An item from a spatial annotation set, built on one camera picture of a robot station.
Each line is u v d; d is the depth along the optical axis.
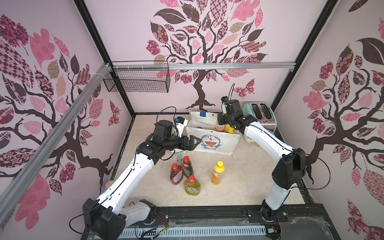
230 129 0.81
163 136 0.54
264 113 0.98
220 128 0.88
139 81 1.21
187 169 0.78
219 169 0.70
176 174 0.76
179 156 0.85
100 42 0.79
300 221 0.73
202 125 0.97
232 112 0.65
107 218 0.36
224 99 0.74
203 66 0.94
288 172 0.47
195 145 0.65
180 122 0.64
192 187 0.73
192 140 0.62
